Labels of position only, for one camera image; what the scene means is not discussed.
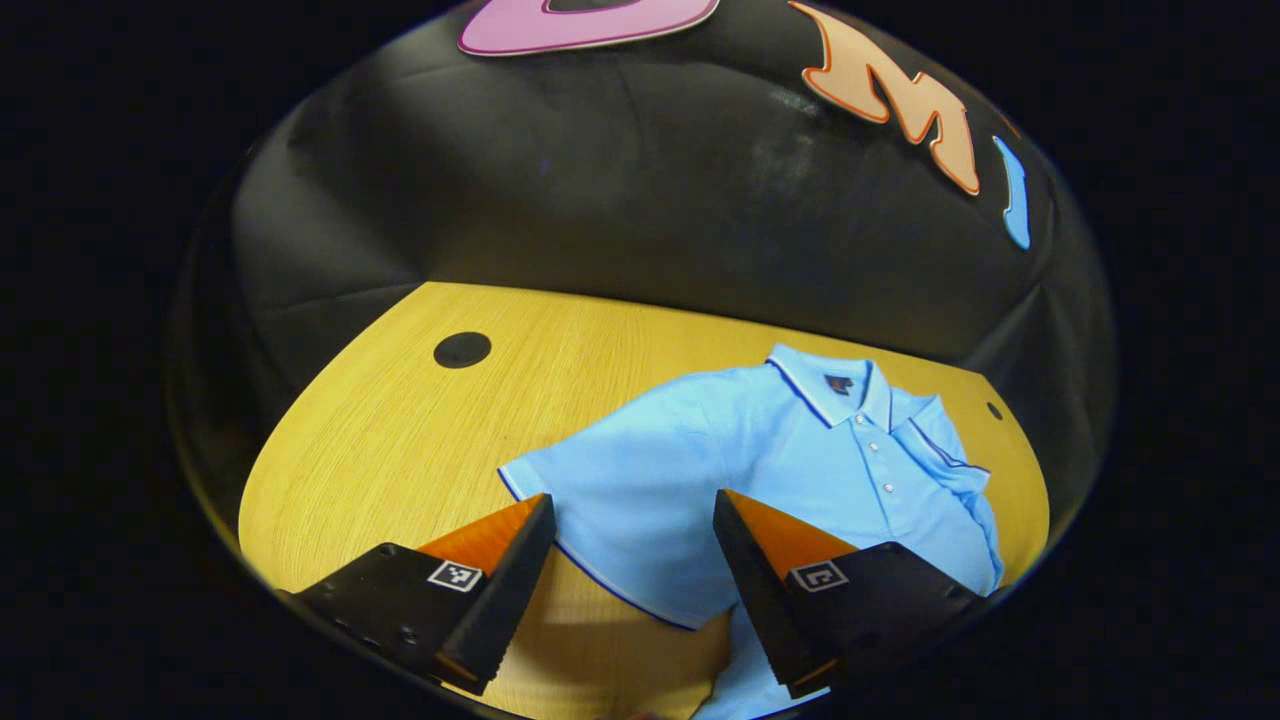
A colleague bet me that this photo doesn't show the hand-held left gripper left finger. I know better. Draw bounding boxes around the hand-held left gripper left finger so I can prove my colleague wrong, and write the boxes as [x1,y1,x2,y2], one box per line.
[275,493,558,698]

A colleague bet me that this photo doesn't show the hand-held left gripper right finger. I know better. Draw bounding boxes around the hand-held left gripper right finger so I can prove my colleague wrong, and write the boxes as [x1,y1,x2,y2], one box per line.
[713,489,986,701]

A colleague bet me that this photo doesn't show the light blue T-shirt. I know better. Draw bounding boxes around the light blue T-shirt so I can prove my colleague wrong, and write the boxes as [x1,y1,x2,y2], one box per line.
[497,343,1006,720]

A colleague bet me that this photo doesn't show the black backdrop cloth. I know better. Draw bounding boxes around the black backdrop cloth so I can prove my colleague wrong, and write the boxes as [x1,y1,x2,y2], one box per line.
[170,0,1116,561]

